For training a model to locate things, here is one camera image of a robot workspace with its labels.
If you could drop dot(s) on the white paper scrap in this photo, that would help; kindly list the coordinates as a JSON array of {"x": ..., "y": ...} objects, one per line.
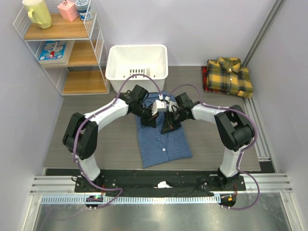
[{"x": 164, "y": 184}]

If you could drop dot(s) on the blue white round tin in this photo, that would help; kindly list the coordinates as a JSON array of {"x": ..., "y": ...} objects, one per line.
[{"x": 82, "y": 7}]

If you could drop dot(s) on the blue checked long sleeve shirt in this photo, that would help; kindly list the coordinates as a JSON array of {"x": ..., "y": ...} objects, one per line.
[{"x": 157, "y": 148}]

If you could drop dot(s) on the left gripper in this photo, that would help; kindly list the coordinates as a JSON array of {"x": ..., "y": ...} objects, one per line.
[{"x": 150, "y": 120}]

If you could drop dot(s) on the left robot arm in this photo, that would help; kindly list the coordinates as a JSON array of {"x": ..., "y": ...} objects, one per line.
[{"x": 81, "y": 134}]

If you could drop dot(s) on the yellow plastic pitcher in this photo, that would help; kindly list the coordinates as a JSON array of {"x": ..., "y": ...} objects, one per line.
[{"x": 38, "y": 13}]

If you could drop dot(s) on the white slotted cable duct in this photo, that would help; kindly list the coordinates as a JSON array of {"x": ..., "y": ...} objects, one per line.
[{"x": 95, "y": 200}]

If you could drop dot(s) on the yellow plaid folded shirt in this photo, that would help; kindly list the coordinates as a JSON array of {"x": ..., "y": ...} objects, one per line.
[{"x": 227, "y": 75}]

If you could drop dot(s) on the aluminium frame rail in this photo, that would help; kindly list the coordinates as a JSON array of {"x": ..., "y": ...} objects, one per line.
[{"x": 268, "y": 183}]

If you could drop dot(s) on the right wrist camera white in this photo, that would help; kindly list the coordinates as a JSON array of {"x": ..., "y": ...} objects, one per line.
[{"x": 172, "y": 106}]

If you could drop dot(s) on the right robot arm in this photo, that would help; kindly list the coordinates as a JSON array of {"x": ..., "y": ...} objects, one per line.
[{"x": 236, "y": 131}]

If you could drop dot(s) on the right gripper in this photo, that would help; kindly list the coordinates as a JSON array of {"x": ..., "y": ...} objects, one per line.
[{"x": 169, "y": 125}]

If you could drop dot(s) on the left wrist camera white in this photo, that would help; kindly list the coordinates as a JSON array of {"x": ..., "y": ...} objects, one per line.
[{"x": 159, "y": 105}]

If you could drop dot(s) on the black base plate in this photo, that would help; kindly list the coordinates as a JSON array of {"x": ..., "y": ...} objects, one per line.
[{"x": 143, "y": 183}]

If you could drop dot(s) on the white wire shelf rack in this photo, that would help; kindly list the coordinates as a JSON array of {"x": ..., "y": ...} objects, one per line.
[{"x": 67, "y": 41}]

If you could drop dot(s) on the blue white picture book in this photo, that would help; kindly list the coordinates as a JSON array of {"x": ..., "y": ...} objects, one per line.
[{"x": 53, "y": 52}]

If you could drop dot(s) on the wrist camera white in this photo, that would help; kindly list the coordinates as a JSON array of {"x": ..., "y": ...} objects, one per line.
[
  {"x": 159, "y": 105},
  {"x": 172, "y": 106}
]

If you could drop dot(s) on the pink box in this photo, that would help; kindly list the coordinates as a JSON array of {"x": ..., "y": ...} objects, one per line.
[{"x": 68, "y": 10}]

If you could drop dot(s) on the white plastic basket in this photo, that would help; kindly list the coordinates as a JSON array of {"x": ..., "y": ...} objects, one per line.
[{"x": 144, "y": 65}]

